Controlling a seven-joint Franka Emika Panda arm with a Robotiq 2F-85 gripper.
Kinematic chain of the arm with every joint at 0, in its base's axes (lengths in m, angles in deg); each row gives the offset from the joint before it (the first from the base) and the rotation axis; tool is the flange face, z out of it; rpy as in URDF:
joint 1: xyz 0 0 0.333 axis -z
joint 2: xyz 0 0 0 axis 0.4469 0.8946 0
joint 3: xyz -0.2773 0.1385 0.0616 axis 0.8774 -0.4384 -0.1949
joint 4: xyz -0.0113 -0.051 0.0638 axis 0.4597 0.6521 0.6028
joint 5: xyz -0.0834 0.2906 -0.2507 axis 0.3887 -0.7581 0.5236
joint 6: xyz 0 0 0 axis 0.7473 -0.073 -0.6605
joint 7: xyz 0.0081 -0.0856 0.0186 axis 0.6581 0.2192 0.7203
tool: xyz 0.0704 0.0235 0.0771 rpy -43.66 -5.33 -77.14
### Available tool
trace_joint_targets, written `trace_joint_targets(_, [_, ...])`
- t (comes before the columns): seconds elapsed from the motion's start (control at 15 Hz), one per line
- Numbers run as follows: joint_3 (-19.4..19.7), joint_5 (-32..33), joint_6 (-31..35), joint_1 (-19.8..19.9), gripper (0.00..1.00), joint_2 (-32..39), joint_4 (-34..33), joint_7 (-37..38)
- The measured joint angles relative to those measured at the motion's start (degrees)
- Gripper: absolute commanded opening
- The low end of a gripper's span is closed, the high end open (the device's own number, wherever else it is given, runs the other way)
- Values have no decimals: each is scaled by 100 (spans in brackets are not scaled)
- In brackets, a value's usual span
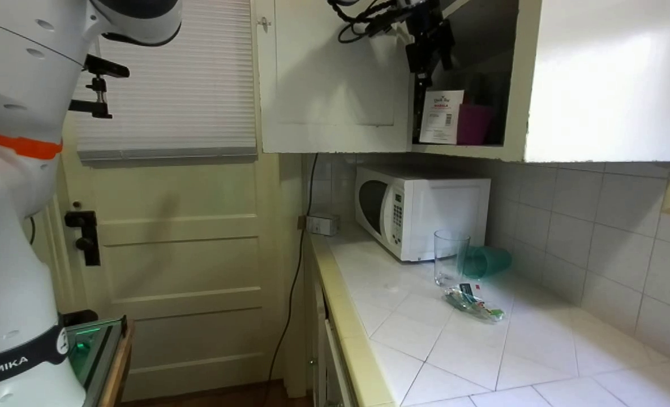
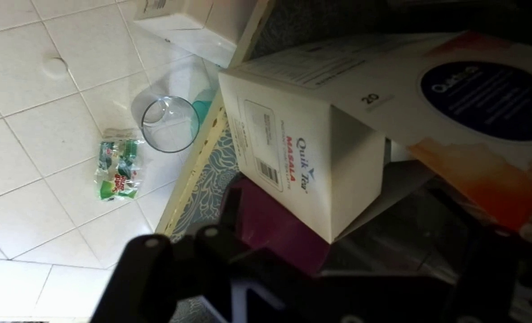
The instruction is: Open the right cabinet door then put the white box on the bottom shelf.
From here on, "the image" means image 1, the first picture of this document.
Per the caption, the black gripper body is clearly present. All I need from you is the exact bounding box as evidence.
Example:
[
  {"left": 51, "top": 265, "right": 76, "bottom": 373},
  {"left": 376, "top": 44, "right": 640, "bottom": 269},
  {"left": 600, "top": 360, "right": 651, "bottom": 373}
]
[{"left": 402, "top": 5, "right": 456, "bottom": 63}]

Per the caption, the white box with blue circle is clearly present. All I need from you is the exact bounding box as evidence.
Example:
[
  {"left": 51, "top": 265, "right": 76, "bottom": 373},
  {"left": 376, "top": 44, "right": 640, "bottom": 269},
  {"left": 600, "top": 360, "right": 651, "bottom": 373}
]
[{"left": 416, "top": 89, "right": 465, "bottom": 148}]

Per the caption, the white door blind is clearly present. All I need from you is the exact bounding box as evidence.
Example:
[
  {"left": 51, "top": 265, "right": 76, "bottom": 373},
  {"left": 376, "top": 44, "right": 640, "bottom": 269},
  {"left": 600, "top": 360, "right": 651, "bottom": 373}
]
[{"left": 71, "top": 0, "right": 260, "bottom": 165}]

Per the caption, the cream panelled door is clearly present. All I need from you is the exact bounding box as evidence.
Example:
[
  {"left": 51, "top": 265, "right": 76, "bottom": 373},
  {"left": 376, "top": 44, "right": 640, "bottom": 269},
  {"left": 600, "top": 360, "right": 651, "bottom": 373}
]
[{"left": 47, "top": 0, "right": 291, "bottom": 402}]

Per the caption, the cream base cabinet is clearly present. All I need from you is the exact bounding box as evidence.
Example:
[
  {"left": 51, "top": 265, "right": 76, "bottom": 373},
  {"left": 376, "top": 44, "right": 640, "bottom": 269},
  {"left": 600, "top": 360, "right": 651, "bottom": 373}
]
[{"left": 308, "top": 263, "right": 361, "bottom": 407}]

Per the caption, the black door lock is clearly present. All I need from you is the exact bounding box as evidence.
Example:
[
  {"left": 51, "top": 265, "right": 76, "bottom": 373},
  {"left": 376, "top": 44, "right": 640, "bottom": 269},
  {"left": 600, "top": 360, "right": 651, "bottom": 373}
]
[{"left": 64, "top": 209, "right": 104, "bottom": 269}]

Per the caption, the pink cup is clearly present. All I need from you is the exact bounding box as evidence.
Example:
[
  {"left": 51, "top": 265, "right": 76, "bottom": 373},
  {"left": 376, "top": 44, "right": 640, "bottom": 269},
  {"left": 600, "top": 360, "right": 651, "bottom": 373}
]
[{"left": 456, "top": 101, "right": 496, "bottom": 148}]

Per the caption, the white microwave oven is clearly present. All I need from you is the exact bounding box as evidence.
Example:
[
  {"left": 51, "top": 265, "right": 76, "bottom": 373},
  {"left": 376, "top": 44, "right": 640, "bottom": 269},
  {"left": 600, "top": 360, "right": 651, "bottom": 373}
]
[{"left": 353, "top": 165, "right": 494, "bottom": 265}]

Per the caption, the clear drinking glass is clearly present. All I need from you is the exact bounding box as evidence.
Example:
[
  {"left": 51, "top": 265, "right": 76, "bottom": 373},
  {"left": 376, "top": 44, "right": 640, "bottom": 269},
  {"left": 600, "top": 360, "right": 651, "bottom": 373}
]
[{"left": 432, "top": 229, "right": 460, "bottom": 290}]

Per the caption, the teal mesh scrubber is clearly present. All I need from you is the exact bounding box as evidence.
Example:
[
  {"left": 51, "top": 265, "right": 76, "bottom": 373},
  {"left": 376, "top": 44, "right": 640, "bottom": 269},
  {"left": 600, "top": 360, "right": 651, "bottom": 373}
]
[{"left": 455, "top": 242, "right": 513, "bottom": 280}]

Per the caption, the green glass tray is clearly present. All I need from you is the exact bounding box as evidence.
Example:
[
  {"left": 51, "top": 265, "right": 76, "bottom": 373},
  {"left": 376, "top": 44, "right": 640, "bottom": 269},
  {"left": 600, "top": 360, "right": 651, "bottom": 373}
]
[{"left": 61, "top": 314, "right": 136, "bottom": 407}]

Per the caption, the cream wall cabinet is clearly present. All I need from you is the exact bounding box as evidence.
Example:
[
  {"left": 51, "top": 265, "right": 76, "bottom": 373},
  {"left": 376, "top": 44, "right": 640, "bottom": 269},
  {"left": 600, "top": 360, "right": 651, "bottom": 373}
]
[{"left": 409, "top": 0, "right": 670, "bottom": 165}]

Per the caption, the white wall outlet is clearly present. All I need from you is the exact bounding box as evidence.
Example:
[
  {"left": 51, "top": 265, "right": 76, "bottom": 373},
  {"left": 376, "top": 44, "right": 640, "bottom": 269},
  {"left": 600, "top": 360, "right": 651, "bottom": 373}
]
[{"left": 304, "top": 216, "right": 340, "bottom": 240}]

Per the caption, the black hanging wall cable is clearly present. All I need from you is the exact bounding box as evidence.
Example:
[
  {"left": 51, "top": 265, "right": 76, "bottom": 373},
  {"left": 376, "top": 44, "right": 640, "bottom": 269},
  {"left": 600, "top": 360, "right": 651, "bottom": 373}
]
[{"left": 265, "top": 155, "right": 318, "bottom": 382}]

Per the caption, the black stereo camera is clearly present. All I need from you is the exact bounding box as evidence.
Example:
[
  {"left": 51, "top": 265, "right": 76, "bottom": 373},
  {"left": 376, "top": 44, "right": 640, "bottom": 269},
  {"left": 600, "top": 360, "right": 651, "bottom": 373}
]
[{"left": 84, "top": 53, "right": 130, "bottom": 79}]

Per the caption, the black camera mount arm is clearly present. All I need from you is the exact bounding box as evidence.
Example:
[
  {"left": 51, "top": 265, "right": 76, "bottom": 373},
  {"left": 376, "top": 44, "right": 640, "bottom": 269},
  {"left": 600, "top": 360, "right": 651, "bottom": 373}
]
[{"left": 68, "top": 75, "right": 115, "bottom": 119}]

